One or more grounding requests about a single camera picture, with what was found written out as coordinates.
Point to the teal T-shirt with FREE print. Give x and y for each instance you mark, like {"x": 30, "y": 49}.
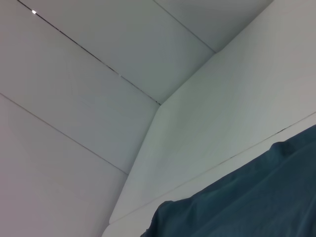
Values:
{"x": 247, "y": 197}

